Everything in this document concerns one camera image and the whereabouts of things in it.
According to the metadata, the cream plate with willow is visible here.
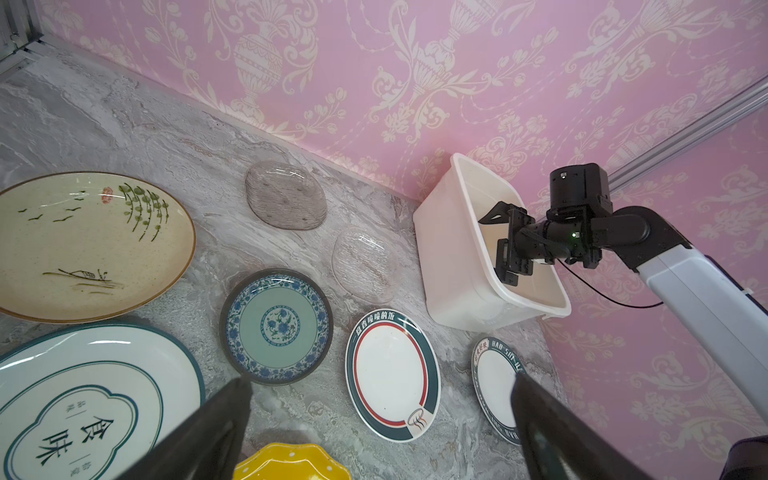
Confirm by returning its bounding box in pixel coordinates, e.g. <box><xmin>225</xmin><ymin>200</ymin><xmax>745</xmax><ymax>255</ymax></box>
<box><xmin>1</xmin><ymin>172</ymin><xmax>196</xmax><ymax>323</ymax></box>

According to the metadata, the grey smoked glass plate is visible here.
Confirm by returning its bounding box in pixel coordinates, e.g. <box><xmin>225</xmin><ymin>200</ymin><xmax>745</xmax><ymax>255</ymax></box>
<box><xmin>245</xmin><ymin>160</ymin><xmax>328</xmax><ymax>231</ymax></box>

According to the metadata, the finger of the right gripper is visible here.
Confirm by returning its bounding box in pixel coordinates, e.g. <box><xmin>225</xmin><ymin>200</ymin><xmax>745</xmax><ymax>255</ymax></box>
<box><xmin>494</xmin><ymin>258</ymin><xmax>533</xmax><ymax>286</ymax></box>
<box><xmin>478</xmin><ymin>201</ymin><xmax>528</xmax><ymax>225</ymax></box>

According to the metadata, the clear glass plate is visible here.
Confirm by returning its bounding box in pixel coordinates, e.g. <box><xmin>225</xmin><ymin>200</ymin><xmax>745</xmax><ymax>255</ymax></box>
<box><xmin>331</xmin><ymin>227</ymin><xmax>398</xmax><ymax>304</ymax></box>

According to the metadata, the white plastic bin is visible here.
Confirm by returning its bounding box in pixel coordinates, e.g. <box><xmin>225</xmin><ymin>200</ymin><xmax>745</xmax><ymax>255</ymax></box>
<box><xmin>413</xmin><ymin>153</ymin><xmax>572</xmax><ymax>332</ymax></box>

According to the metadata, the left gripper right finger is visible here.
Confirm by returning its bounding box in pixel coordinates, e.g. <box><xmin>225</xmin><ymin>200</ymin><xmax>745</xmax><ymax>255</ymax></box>
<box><xmin>510</xmin><ymin>375</ymin><xmax>649</xmax><ymax>479</ymax></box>

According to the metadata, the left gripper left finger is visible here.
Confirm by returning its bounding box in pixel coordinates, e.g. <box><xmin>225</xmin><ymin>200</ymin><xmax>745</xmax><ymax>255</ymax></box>
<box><xmin>120</xmin><ymin>377</ymin><xmax>252</xmax><ymax>480</ymax></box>

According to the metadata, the yellow scalloped dotted plate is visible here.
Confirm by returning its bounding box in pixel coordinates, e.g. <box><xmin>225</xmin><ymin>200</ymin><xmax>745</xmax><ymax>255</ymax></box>
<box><xmin>233</xmin><ymin>443</ymin><xmax>352</xmax><ymax>480</ymax></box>

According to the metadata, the blue floral patterned plate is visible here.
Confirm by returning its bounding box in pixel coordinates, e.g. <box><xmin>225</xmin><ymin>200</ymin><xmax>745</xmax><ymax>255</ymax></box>
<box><xmin>220</xmin><ymin>268</ymin><xmax>334</xmax><ymax>386</ymax></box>

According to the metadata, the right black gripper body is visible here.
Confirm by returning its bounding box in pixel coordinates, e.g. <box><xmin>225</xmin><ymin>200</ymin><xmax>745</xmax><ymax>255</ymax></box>
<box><xmin>494</xmin><ymin>163</ymin><xmax>613</xmax><ymax>269</ymax></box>

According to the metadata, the white plate green lettered rim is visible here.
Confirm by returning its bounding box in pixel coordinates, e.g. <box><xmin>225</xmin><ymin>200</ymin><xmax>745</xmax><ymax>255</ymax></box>
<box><xmin>471</xmin><ymin>336</ymin><xmax>526</xmax><ymax>446</ymax></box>

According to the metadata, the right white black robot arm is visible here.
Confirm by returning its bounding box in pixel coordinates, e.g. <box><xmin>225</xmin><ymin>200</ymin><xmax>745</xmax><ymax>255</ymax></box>
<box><xmin>479</xmin><ymin>163</ymin><xmax>767</xmax><ymax>418</ymax></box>

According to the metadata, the right corner aluminium post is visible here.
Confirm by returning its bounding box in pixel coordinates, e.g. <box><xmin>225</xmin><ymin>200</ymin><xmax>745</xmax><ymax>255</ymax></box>
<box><xmin>608</xmin><ymin>76</ymin><xmax>767</xmax><ymax>193</ymax></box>

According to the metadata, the white plate green red rim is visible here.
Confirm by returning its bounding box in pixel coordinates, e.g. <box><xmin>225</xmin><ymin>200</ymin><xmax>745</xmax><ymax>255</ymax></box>
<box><xmin>344</xmin><ymin>308</ymin><xmax>441</xmax><ymax>443</ymax></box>

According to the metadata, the white plate green cloud motif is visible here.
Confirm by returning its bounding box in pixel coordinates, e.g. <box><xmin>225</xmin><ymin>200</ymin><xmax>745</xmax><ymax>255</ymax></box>
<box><xmin>1</xmin><ymin>323</ymin><xmax>205</xmax><ymax>479</ymax></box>

